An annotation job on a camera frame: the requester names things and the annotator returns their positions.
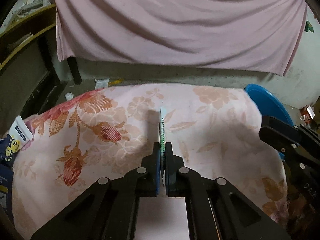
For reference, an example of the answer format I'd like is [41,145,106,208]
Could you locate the white tube package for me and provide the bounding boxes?
[8,115,34,145]

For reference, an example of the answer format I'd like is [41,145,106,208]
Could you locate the thin green white wrapper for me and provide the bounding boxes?
[159,106,165,177]

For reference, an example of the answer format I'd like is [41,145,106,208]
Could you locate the pink hanging sheet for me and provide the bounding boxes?
[55,0,307,75]

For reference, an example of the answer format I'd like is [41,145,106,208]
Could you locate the floral pink blanket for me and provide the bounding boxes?
[12,84,289,239]

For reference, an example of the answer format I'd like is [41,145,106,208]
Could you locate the blue snack wrapper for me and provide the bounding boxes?
[0,134,21,167]

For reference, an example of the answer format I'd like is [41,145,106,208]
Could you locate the wooden shelf desk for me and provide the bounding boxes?
[1,4,67,118]

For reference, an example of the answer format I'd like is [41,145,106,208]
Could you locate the green wall ornament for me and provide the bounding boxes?
[304,21,314,33]

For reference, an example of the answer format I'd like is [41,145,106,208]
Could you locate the blue plastic bucket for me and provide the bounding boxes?
[243,83,295,160]

